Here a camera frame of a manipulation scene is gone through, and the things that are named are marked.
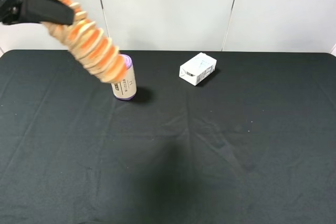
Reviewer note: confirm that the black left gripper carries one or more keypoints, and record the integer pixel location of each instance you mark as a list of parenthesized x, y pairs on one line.
[(36, 11)]

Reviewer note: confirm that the ridged spiral bread loaf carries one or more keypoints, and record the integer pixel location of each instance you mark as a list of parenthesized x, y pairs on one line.
[(89, 45)]

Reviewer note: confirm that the purple trash bag roll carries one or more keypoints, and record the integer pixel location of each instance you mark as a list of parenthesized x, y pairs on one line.
[(126, 89)]

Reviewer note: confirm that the white milk carton box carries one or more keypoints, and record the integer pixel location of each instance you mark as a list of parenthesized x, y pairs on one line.
[(197, 68)]

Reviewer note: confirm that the black tablecloth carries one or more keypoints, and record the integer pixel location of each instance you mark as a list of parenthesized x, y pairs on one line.
[(252, 143)]

